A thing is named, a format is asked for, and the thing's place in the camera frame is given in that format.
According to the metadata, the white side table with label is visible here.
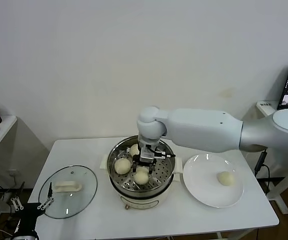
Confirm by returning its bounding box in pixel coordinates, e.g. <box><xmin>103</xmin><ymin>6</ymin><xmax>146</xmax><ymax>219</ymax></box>
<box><xmin>256</xmin><ymin>100</ymin><xmax>288</xmax><ymax>216</ymax></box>

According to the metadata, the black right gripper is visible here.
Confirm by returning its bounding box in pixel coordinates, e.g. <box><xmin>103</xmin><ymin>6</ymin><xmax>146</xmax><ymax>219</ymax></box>
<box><xmin>132</xmin><ymin>154</ymin><xmax>157</xmax><ymax>175</ymax></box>

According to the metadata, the glass lid with white handle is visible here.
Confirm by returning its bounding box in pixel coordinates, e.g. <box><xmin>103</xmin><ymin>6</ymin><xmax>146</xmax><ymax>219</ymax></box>
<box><xmin>38</xmin><ymin>164</ymin><xmax>98</xmax><ymax>220</ymax></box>

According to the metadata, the white round plate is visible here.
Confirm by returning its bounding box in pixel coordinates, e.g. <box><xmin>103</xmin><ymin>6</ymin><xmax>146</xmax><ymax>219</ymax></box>
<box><xmin>182</xmin><ymin>153</ymin><xmax>244</xmax><ymax>208</ymax></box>

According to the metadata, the black cable with adapter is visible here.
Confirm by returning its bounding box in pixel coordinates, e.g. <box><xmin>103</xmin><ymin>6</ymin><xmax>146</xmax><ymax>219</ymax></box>
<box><xmin>254</xmin><ymin>149</ymin><xmax>271</xmax><ymax>196</ymax></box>

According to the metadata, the white steamed baozi bun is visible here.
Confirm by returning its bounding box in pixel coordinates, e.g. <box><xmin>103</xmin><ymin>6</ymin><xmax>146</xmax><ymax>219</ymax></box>
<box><xmin>114</xmin><ymin>157</ymin><xmax>131</xmax><ymax>175</ymax></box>
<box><xmin>133</xmin><ymin>166</ymin><xmax>149</xmax><ymax>185</ymax></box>
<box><xmin>216</xmin><ymin>171</ymin><xmax>235</xmax><ymax>187</ymax></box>
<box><xmin>130</xmin><ymin>143</ymin><xmax>141</xmax><ymax>157</ymax></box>

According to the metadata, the white electric cooker pot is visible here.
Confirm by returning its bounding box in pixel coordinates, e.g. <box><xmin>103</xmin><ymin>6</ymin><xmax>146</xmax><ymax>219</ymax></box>
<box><xmin>100</xmin><ymin>154</ymin><xmax>183</xmax><ymax>210</ymax></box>

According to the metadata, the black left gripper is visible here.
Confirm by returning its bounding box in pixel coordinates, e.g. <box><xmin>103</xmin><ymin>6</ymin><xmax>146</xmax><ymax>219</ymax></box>
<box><xmin>10</xmin><ymin>181</ymin><xmax>55</xmax><ymax>232</ymax></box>

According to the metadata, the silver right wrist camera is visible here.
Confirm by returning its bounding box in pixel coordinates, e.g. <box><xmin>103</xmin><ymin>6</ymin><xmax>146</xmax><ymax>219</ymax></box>
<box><xmin>139</xmin><ymin>144</ymin><xmax>155</xmax><ymax>164</ymax></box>

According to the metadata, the perforated steel steamer basket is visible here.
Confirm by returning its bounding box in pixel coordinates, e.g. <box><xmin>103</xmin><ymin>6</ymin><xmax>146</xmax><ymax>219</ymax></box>
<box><xmin>107</xmin><ymin>135</ymin><xmax>176</xmax><ymax>198</ymax></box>

